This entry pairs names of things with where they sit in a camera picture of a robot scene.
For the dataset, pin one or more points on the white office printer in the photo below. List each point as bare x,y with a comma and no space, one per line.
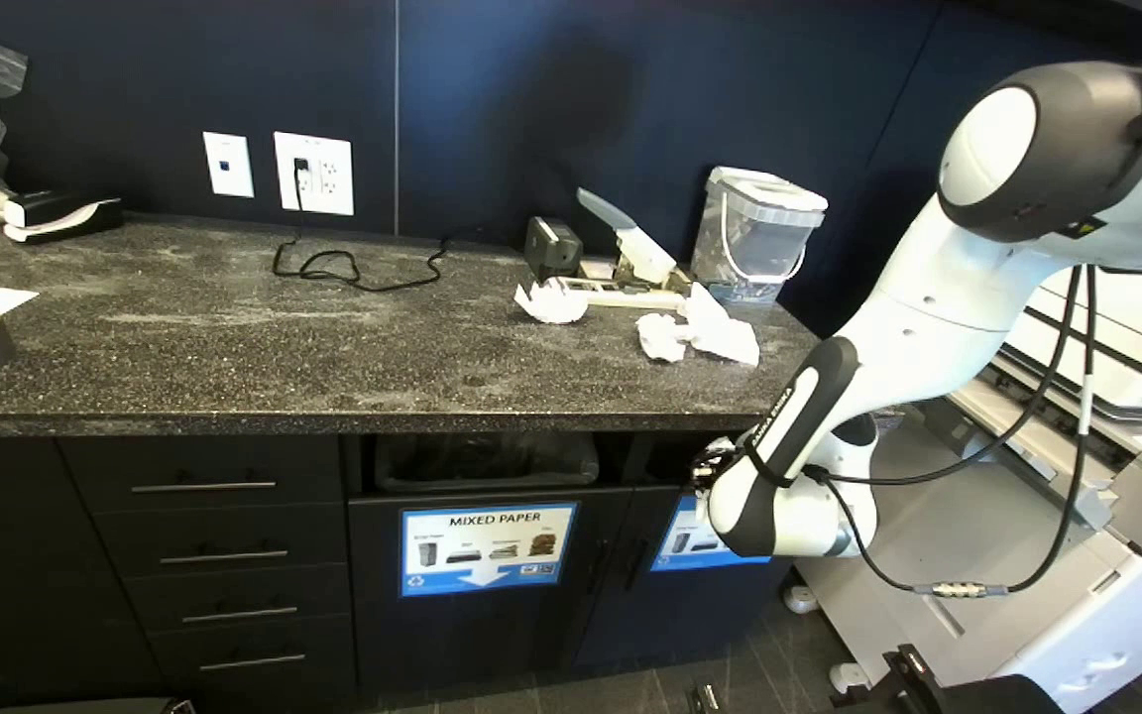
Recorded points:
1129,637

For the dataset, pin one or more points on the black tape dispenser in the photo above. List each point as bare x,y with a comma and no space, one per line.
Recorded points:
553,247

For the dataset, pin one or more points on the narrow white wall plate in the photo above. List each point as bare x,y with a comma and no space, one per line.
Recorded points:
229,165

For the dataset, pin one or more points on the clear plastic bucket with lid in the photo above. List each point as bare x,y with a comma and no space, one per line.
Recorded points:
755,238

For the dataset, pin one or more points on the dark cabinet drawer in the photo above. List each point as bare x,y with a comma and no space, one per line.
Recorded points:
200,461
241,587
257,683
218,534

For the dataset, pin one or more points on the crumpled white paper right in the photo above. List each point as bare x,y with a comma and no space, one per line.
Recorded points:
632,238

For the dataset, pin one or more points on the small scribbled paper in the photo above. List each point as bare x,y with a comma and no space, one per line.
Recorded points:
661,339

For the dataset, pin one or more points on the folded white paper sheet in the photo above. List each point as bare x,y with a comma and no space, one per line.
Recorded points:
722,339

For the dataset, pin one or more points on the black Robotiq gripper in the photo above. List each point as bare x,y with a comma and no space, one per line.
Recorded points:
715,466

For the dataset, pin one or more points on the mixed paper sign down arrow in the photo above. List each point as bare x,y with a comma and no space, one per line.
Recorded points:
484,550

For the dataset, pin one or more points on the dark cabinet door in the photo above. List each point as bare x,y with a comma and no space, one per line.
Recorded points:
464,639

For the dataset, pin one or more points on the right blue-label recycling bin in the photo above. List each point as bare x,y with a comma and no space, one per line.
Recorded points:
690,616

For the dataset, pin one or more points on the grey printer bypass tray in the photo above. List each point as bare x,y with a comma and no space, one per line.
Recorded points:
1060,461

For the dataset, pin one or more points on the cup-shaped white paper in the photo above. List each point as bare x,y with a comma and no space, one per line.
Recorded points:
553,301

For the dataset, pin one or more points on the black stand base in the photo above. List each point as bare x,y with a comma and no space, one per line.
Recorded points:
941,687

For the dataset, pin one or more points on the mixed paper sign up arrow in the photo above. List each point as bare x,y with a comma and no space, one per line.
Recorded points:
680,546

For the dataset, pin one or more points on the white printer caster wheel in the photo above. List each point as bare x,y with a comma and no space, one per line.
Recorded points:
797,595
849,674

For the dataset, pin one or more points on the wide white wall outlet plate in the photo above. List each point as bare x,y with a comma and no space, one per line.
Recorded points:
319,170

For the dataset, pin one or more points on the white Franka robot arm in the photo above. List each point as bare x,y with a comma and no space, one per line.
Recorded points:
941,301

